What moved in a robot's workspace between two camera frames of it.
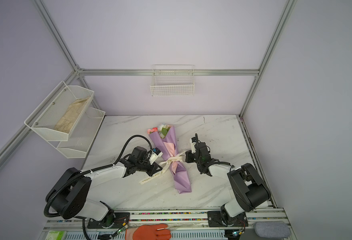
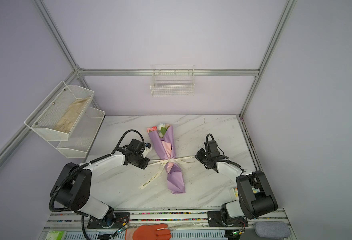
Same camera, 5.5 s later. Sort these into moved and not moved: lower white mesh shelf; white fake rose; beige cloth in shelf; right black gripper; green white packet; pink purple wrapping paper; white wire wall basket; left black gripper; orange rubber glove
Moved: pink purple wrapping paper; left black gripper; right black gripper
Not moved: green white packet; lower white mesh shelf; beige cloth in shelf; orange rubber glove; white fake rose; white wire wall basket
